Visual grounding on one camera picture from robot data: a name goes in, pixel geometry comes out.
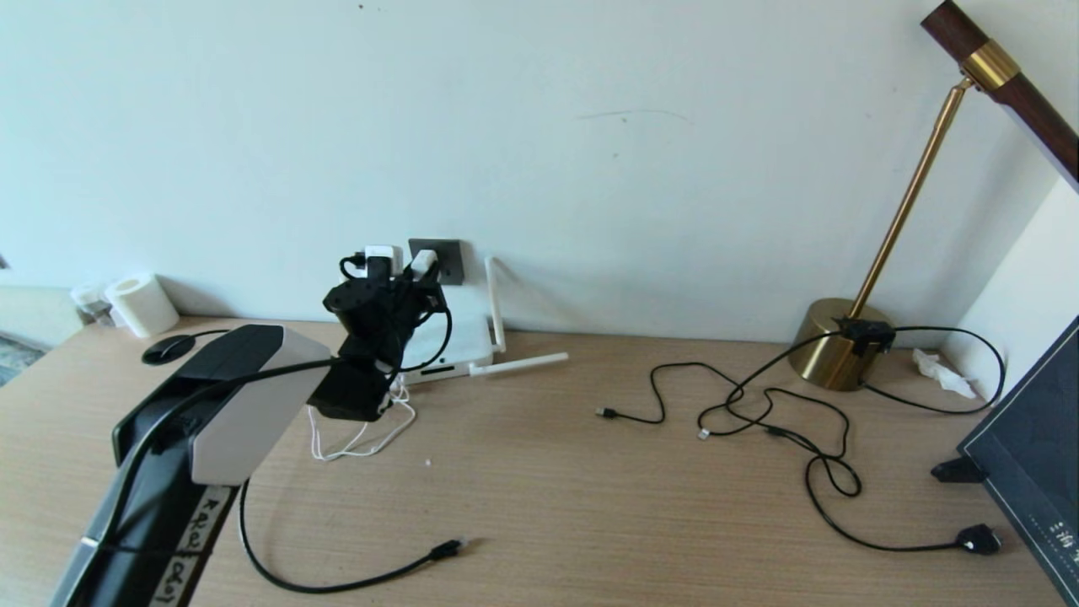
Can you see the white router with four antennas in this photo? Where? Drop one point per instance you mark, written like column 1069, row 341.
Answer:
column 472, row 337

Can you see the white square power adapter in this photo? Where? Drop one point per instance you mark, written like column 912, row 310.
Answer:
column 424, row 263

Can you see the black oval desk grommet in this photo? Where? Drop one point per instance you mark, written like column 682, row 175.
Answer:
column 169, row 349

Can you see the white toilet paper roll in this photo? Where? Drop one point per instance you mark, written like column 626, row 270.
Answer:
column 142, row 304

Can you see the dark blue framed board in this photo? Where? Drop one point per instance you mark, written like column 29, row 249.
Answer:
column 1033, row 438

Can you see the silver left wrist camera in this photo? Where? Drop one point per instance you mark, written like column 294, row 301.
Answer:
column 383, row 257

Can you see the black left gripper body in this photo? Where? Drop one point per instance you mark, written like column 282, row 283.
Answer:
column 375, row 312

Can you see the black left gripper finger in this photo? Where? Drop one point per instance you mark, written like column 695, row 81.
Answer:
column 440, row 280
column 404, row 267

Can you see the crumpled white tissue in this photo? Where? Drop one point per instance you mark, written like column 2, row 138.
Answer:
column 936, row 369

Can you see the grey patterned cloth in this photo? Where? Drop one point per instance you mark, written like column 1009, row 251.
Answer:
column 17, row 358

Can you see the small clear jar white lid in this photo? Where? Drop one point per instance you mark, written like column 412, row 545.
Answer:
column 90, row 300

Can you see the grey wall socket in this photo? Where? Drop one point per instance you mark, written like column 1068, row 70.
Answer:
column 453, row 258

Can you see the black junction box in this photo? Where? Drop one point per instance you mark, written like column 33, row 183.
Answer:
column 861, row 334

